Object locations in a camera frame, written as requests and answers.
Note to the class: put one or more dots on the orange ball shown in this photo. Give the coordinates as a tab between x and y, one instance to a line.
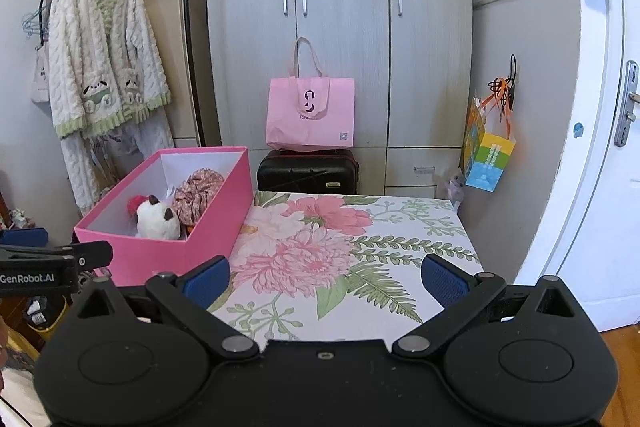
189	231

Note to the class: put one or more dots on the blue door sticker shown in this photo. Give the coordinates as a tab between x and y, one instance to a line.
578	130

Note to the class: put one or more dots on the black clothes rack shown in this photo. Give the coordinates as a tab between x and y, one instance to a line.
192	32

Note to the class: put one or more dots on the black suitcase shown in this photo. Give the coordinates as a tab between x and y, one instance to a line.
305	175

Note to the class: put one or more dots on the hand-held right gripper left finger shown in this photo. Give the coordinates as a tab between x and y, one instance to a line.
207	280

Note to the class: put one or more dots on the pink tote bag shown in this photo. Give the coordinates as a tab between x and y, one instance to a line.
310	122

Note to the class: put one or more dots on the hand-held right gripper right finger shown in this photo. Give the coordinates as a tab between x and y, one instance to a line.
442	280

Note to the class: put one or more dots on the floral tablecloth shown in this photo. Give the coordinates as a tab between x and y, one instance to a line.
350	248

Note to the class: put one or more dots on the colourful paper gift bag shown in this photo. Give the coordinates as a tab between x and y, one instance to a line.
487	163

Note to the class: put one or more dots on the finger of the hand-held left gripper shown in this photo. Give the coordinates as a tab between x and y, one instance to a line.
92	254
22	237

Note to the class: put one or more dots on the white canvas tote bag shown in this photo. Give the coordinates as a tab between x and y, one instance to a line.
40	78

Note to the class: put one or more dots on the white dog plush toy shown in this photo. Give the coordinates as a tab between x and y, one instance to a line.
152	220

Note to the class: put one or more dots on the white green fleece cardigan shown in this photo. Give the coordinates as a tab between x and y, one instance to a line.
100	57

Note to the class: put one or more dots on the pink floral cloth cap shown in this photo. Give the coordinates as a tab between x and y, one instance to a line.
197	193

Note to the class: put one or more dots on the white door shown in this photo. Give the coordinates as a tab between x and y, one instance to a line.
575	207

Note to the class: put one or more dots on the small pale figurine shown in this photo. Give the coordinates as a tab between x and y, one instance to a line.
20	217

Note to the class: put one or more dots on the pink cardboard storage box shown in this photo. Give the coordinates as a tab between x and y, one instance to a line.
200	248

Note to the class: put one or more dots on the white fleece pajama pants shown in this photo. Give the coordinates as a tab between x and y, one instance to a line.
80	173

